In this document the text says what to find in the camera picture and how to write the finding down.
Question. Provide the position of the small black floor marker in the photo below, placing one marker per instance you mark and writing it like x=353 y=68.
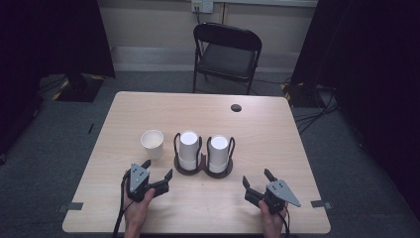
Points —
x=90 y=128

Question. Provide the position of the white wall outlet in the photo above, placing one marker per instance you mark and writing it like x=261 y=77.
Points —
x=202 y=6

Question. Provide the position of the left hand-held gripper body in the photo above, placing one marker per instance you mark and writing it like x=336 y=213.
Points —
x=138 y=181

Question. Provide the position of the white paper cup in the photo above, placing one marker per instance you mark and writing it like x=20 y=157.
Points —
x=152 y=143

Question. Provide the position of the black folding chair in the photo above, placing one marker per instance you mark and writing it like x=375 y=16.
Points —
x=228 y=59

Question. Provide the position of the person's left hand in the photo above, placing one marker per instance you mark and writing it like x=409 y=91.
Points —
x=137 y=211

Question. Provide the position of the black stand base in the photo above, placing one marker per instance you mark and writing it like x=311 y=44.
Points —
x=298 y=95
x=79 y=87

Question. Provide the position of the grey tape strip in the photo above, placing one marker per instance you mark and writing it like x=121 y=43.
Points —
x=71 y=206
x=321 y=204

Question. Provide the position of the black curtain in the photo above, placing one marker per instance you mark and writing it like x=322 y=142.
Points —
x=49 y=39
x=373 y=66

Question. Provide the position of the black table grommet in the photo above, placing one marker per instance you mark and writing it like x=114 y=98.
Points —
x=236 y=107

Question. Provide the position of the person's right hand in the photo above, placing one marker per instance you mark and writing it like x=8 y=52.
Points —
x=270 y=219

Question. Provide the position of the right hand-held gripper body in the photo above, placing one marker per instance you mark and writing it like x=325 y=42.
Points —
x=279 y=195

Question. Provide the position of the dark brown double cup holder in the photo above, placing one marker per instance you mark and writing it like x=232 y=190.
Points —
x=204 y=165

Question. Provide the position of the stack of white paper cups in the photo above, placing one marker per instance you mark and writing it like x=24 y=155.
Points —
x=189 y=145
x=219 y=153

